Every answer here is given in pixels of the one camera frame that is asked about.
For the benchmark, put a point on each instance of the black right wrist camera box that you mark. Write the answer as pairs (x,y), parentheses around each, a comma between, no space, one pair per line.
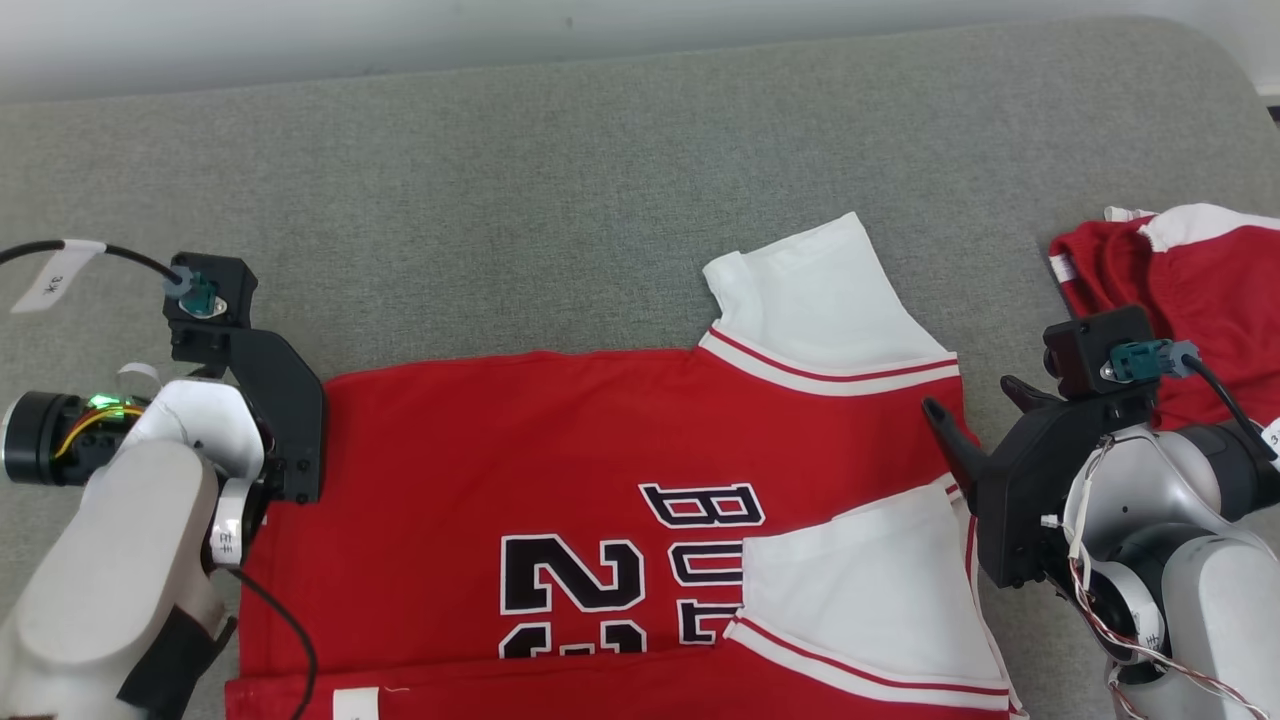
(1085,345)

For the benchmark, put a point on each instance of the red basketball jersey number 23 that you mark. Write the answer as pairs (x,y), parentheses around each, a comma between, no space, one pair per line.
(450,450)

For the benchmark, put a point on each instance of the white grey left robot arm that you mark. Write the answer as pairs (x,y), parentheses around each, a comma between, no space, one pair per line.
(120,560)

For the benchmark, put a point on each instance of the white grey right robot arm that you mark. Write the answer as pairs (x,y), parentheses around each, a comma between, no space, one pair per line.
(1210,600)

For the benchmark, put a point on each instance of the grey fabric sofa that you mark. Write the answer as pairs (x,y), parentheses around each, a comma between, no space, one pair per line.
(500,200)

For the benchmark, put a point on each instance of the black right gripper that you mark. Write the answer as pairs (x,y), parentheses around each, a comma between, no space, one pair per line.
(1025,490)

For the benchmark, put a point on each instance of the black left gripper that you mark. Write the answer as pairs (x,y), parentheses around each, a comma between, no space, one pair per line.
(285,400)

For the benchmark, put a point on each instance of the red shorts with white trim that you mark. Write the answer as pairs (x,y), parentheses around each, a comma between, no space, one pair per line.
(1220,290)

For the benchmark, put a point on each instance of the white black wall skirting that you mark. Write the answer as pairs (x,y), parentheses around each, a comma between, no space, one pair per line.
(1270,100)

